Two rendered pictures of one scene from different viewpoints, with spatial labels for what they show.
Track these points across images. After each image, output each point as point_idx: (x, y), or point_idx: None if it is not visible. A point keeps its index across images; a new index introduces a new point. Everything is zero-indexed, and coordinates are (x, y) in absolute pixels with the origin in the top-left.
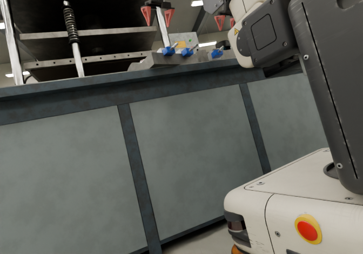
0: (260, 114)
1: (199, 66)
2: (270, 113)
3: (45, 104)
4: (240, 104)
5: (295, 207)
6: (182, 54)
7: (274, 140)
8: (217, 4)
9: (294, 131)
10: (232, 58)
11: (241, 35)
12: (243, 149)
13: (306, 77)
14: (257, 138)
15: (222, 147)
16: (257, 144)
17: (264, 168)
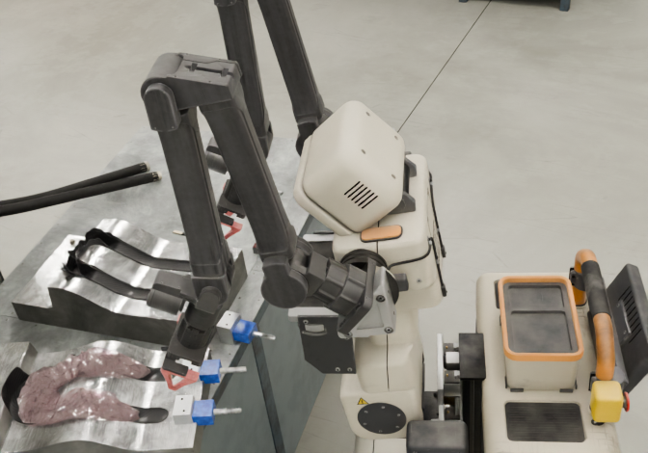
0: (272, 364)
1: (225, 382)
2: (281, 349)
3: None
4: (253, 375)
5: None
6: (203, 382)
7: (284, 389)
8: (342, 369)
9: (302, 346)
10: (256, 313)
11: (371, 411)
12: (259, 447)
13: (312, 228)
14: (271, 411)
15: None
16: (272, 418)
17: (278, 448)
